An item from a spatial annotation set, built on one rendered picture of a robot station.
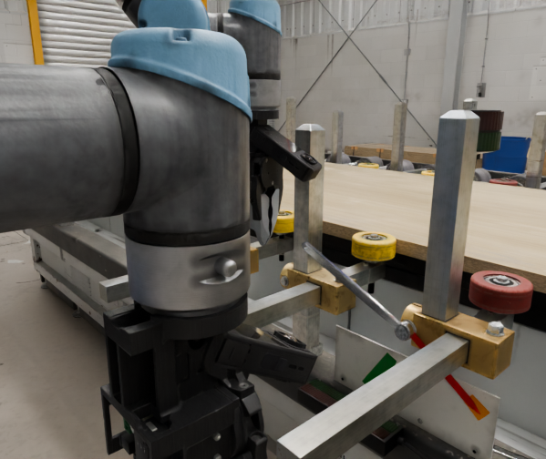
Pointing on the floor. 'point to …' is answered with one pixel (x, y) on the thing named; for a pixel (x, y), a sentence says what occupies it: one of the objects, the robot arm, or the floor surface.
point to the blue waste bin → (509, 156)
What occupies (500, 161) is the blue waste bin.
